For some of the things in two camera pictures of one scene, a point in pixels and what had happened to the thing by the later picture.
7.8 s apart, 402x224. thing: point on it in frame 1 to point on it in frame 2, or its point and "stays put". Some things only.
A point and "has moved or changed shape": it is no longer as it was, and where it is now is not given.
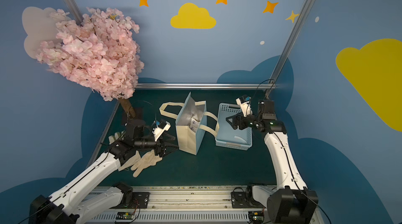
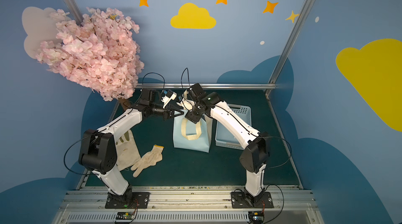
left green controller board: (125, 215) stays put
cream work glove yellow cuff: (148, 159) stays put
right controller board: (256, 216) stays put
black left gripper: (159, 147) to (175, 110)
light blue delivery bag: (192, 120) has moved or changed shape
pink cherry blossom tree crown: (101, 51) stays put
